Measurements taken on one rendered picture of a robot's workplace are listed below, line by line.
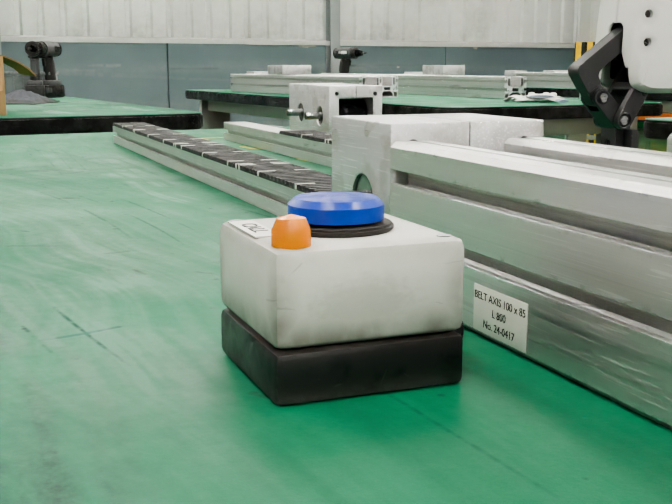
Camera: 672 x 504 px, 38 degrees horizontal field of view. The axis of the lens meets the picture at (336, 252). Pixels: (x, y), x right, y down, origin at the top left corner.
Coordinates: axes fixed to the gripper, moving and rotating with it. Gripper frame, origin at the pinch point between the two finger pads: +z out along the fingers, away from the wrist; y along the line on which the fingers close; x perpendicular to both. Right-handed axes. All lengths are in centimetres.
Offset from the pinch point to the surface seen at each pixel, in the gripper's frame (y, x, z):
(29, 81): 15, -348, -1
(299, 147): 1, -73, 4
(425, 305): 29.9, 21.7, 2.2
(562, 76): -282, -423, 0
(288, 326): 35.6, 21.7, 2.4
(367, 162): 24.1, 2.6, -1.4
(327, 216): 33.1, 19.4, -1.2
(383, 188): 24.1, 4.8, -0.2
